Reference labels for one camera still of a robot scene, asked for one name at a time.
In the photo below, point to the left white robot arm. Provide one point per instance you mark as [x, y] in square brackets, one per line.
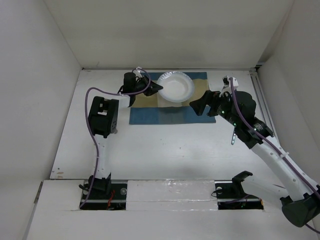
[101, 121]

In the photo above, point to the blue beige cloth placemat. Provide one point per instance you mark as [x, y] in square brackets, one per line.
[155, 110]

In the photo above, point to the white blue-rimmed plate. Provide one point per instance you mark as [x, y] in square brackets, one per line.
[177, 87]

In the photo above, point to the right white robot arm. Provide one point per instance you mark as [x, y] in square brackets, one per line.
[299, 196]

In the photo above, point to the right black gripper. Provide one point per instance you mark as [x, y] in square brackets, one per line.
[212, 98]

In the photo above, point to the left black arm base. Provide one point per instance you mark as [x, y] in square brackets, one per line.
[115, 200]

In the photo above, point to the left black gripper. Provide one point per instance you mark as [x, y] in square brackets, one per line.
[153, 88]

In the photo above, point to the silver fork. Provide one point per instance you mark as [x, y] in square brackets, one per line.
[234, 135]

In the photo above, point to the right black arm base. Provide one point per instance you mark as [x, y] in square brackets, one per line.
[231, 196]

